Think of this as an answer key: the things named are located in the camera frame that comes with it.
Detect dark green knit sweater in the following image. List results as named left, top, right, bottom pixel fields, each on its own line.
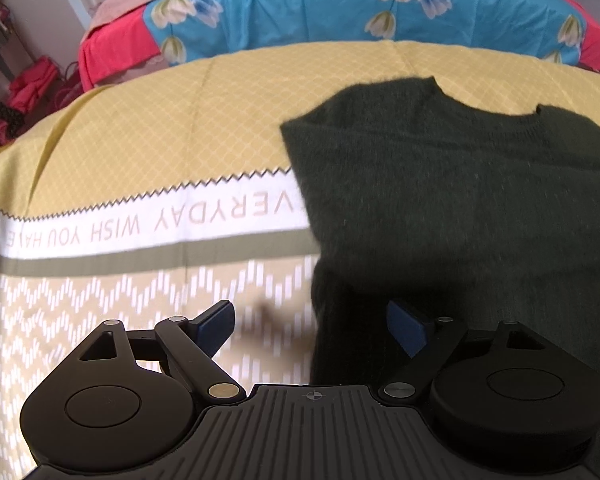
left=280, top=78, right=600, bottom=385

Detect blue floral quilt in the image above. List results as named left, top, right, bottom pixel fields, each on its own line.
left=144, top=0, right=588, bottom=65

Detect red bed sheet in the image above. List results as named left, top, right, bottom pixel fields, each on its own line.
left=78, top=6, right=160, bottom=91

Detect yellow patterned bed cover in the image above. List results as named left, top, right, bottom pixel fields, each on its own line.
left=0, top=41, right=600, bottom=479

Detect red clothes pile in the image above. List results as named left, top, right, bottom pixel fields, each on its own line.
left=0, top=55, right=60, bottom=116

